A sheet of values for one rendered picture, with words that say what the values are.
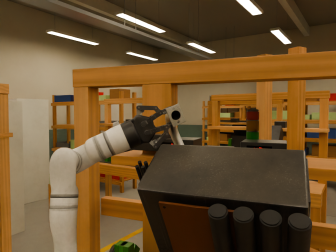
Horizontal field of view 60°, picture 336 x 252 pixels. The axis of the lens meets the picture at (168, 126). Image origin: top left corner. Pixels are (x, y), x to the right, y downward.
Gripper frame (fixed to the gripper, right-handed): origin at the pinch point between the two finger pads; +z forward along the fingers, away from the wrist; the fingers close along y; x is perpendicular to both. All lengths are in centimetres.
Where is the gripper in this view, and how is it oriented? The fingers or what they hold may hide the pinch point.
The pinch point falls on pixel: (171, 116)
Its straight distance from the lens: 83.1
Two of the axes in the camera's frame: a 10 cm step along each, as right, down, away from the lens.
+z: 9.1, -4.0, 1.4
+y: -3.9, -9.1, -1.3
